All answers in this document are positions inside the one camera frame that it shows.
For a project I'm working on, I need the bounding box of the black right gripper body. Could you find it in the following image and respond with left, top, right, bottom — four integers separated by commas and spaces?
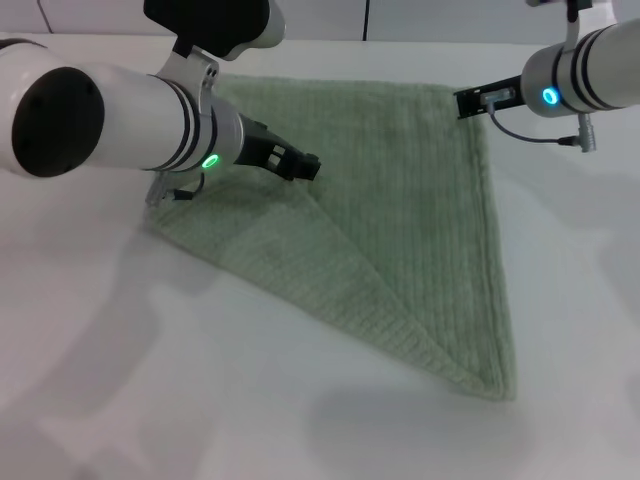
469, 74, 527, 119

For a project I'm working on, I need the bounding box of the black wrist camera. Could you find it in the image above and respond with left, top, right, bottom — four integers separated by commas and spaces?
143, 0, 287, 62
524, 0, 617, 9

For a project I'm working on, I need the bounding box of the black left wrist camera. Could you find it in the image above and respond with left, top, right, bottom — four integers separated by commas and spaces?
143, 0, 287, 62

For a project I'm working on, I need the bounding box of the arm cable with connector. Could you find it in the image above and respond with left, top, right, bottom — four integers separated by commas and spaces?
145, 171, 207, 207
479, 89, 600, 154

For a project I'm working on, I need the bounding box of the silver camera bracket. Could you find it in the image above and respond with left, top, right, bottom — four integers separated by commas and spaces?
563, 0, 584, 54
155, 45, 221, 109

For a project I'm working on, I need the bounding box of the silver right camera bracket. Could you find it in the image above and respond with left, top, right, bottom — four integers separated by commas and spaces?
563, 0, 584, 54

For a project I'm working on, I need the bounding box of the right arm cable with connector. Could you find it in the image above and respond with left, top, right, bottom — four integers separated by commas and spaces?
479, 89, 600, 154

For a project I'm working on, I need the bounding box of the silver left camera bracket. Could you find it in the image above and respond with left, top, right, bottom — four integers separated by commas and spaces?
155, 45, 221, 109

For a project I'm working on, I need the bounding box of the green ribbed towel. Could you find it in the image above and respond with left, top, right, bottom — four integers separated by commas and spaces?
142, 73, 518, 404

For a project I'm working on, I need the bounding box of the left arm cable with connector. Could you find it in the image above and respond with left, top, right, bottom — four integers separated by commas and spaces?
145, 171, 207, 207

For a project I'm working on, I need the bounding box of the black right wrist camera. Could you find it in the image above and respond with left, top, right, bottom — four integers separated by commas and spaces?
524, 0, 617, 9

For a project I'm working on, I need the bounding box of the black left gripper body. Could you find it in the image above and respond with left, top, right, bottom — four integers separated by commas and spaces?
233, 114, 296, 177

